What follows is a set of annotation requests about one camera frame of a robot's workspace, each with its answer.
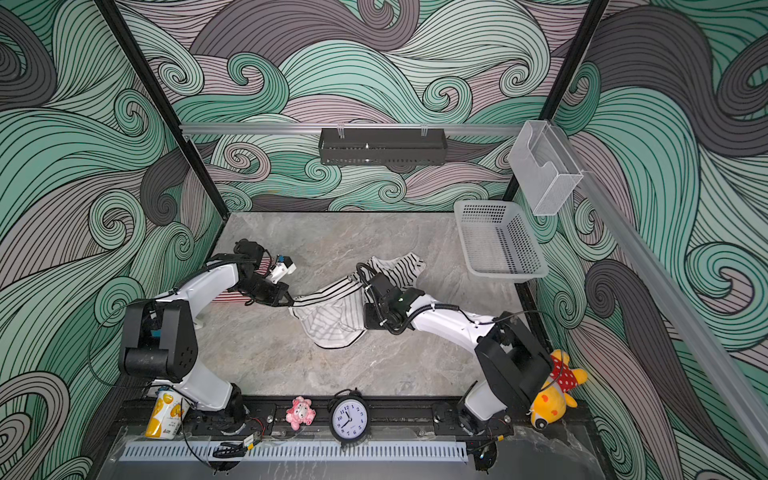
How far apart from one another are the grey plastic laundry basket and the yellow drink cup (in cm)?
87

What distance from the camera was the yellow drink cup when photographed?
27.1 inches

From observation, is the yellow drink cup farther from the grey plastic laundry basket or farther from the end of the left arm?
the grey plastic laundry basket

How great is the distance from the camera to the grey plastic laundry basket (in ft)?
3.26

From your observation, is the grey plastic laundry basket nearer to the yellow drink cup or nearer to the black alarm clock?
the black alarm clock

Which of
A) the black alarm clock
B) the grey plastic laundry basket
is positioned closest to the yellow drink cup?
the black alarm clock

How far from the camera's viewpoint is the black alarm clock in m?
0.70

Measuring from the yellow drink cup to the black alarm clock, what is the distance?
1.20ft

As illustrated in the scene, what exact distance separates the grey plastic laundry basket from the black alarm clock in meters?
0.51
